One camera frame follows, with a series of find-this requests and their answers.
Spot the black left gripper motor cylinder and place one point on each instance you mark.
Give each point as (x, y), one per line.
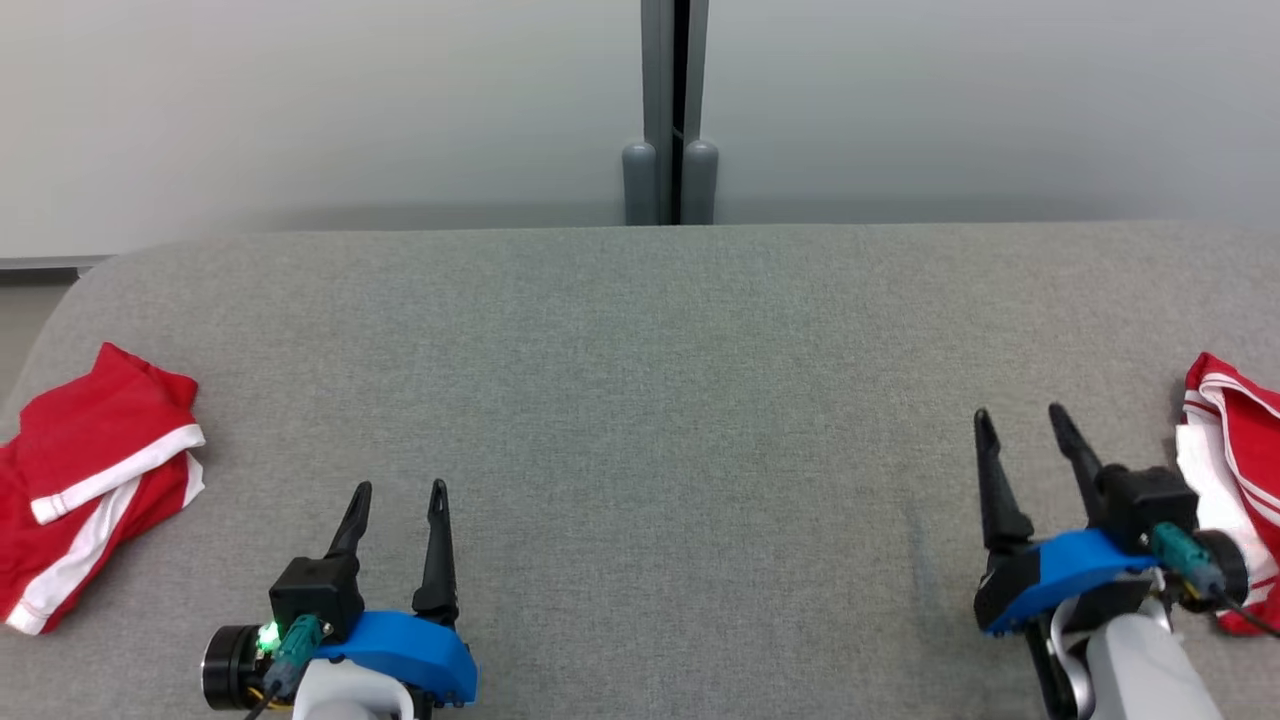
(230, 670)

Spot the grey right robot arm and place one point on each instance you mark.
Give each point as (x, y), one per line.
(1140, 670)

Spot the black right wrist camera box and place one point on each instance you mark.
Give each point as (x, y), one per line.
(1145, 500)

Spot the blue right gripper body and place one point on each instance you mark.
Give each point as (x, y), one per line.
(1070, 570)

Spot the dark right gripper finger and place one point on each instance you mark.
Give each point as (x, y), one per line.
(1082, 460)
(998, 500)

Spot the grey partition post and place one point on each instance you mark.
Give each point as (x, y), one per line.
(698, 100)
(655, 100)

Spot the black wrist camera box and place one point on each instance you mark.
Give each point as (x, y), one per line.
(1145, 500)
(315, 595)

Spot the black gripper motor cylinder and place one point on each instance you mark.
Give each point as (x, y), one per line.
(1230, 570)
(230, 670)

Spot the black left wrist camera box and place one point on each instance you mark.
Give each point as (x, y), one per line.
(315, 595)

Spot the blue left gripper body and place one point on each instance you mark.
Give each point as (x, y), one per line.
(420, 650)

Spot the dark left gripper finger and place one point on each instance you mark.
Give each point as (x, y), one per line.
(352, 525)
(438, 570)

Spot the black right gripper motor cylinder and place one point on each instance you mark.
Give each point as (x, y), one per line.
(1230, 570)

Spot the red and white jersey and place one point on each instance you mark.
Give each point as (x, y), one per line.
(1250, 440)

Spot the red shorts with white stripe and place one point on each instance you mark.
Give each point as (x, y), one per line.
(90, 420)

